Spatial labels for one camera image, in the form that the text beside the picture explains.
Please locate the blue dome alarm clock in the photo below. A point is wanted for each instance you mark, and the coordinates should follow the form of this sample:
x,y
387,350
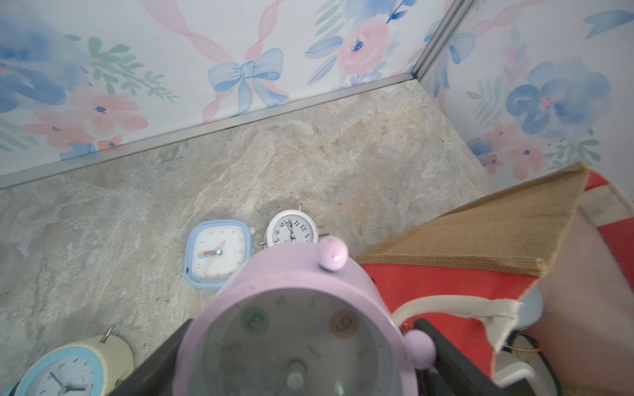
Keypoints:
x,y
531,309

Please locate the blue twin-bell clock beige base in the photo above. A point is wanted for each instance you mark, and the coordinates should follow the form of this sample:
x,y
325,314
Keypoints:
x,y
92,367

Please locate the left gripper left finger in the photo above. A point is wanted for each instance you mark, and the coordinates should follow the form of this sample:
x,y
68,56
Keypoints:
x,y
154,377

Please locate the white round alarm clock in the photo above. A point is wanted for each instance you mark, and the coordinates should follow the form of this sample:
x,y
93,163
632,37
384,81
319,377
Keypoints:
x,y
291,226

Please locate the pink round alarm clock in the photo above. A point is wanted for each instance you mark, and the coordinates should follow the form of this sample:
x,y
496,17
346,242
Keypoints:
x,y
300,319

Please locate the blue square alarm clock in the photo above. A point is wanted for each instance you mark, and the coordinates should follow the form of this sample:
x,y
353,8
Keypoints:
x,y
215,250

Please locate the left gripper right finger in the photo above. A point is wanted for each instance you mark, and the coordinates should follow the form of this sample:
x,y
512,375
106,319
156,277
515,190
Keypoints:
x,y
452,373

